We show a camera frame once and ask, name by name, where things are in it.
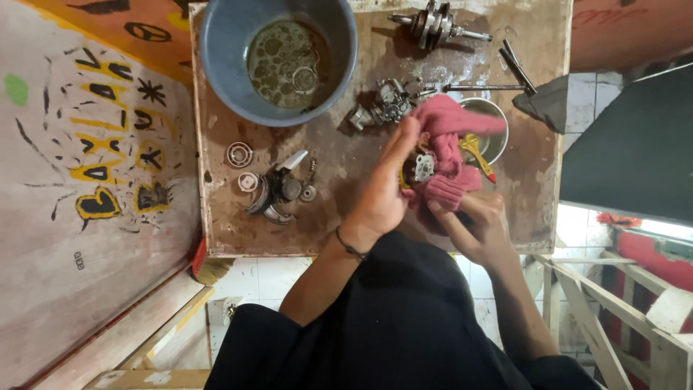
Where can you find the person's right hand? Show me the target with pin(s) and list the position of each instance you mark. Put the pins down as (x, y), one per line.
(484, 233)

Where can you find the steel bowl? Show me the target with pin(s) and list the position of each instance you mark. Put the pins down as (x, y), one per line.
(495, 132)

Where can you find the large ball bearing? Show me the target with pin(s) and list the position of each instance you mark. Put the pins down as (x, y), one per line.
(240, 155)

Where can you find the person's left hand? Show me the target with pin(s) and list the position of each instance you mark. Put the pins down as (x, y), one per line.
(379, 195)

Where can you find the blue plastic basin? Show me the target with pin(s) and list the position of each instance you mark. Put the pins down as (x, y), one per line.
(227, 59)

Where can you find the long thin metal rod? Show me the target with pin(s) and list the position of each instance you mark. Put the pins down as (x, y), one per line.
(482, 87)

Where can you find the dark green board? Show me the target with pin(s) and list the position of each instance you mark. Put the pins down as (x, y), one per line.
(633, 146)

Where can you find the person's black clothing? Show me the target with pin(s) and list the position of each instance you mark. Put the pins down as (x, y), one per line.
(395, 325)

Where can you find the pale wooden frame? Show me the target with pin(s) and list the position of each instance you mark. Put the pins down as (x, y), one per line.
(590, 314)

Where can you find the grey rag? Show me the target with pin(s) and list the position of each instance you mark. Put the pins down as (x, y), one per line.
(544, 105)

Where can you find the pink knitted cloth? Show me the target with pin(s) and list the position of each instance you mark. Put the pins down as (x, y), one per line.
(446, 138)

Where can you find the metal carburetor assembly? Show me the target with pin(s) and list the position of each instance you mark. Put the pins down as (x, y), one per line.
(387, 103)

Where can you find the metal crankshaft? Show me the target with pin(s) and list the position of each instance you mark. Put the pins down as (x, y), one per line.
(433, 24)

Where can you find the yellow brush with red tip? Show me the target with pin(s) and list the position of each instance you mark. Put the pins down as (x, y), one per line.
(476, 154)

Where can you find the red padded seat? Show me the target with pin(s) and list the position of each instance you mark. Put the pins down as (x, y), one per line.
(658, 265)

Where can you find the broom with orange head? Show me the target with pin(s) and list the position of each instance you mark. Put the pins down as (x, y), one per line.
(211, 265)

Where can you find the white wooden block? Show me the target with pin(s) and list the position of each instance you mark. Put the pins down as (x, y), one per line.
(223, 310)

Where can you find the dark metal bolt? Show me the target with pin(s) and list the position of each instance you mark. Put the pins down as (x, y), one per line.
(511, 51)
(521, 76)

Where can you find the small metal engine part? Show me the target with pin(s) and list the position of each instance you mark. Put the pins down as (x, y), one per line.
(422, 168)

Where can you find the black wrist band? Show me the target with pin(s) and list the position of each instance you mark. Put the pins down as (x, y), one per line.
(349, 248)

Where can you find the person's left fingers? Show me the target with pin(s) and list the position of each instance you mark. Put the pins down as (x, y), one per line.
(399, 143)

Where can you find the clutch shoe assembly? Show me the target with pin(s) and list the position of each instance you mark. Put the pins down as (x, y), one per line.
(279, 189)

